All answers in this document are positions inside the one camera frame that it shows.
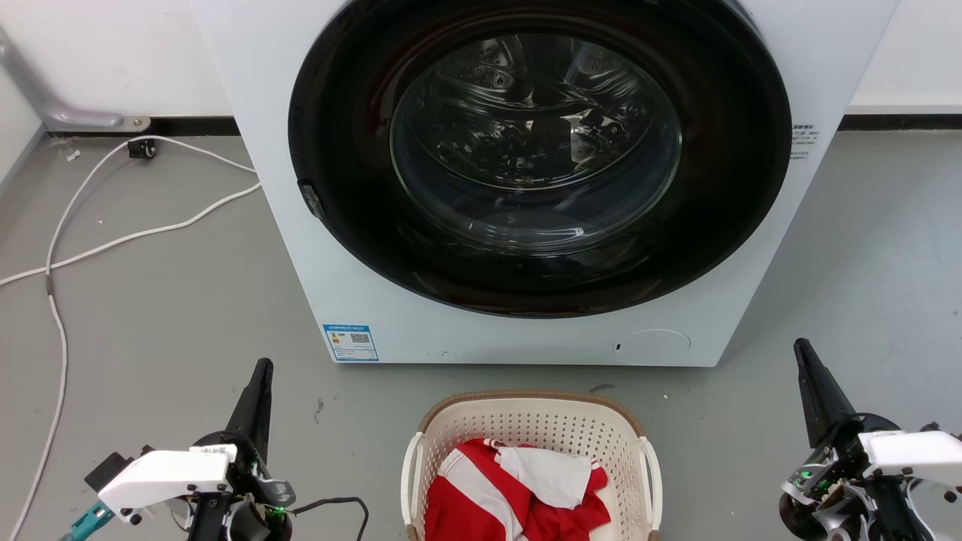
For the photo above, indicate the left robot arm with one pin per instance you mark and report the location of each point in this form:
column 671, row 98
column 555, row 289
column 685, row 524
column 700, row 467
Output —
column 207, row 522

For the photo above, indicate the grey wall pipe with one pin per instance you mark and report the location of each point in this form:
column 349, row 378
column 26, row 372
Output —
column 45, row 101

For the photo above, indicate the round white filter cover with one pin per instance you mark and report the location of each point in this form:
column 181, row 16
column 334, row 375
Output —
column 651, row 346

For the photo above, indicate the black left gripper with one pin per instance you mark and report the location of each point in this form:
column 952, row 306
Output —
column 255, row 492

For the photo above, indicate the dark washer door latch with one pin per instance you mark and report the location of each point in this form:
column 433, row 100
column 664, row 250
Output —
column 311, row 199

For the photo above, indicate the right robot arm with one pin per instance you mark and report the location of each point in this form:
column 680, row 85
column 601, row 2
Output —
column 898, row 515

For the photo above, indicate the small black floor plug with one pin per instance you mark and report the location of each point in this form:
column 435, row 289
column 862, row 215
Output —
column 141, row 148

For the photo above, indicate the blue white energy label sticker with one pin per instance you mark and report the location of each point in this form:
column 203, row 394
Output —
column 350, row 343

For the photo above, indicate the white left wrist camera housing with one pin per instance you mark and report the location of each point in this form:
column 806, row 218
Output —
column 165, row 475

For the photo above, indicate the white front-load washing machine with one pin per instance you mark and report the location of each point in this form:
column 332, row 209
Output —
column 481, row 330

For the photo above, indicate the white cloth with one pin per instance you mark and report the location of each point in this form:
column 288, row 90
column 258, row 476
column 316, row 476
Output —
column 552, row 473

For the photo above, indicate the black round washer door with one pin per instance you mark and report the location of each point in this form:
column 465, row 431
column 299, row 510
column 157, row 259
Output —
column 353, row 225

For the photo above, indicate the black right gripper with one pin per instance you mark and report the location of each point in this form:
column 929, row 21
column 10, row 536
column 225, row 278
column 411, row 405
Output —
column 827, row 481

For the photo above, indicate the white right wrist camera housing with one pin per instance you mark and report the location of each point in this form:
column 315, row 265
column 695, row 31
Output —
column 917, row 451

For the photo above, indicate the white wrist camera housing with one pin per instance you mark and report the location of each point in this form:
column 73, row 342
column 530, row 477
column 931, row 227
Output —
column 917, row 451
column 165, row 475

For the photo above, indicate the red white striped garment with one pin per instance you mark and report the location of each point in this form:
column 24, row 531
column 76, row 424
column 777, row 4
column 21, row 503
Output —
column 466, row 496

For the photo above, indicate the cream plastic laundry basket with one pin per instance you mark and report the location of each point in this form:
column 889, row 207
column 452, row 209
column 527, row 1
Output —
column 541, row 424

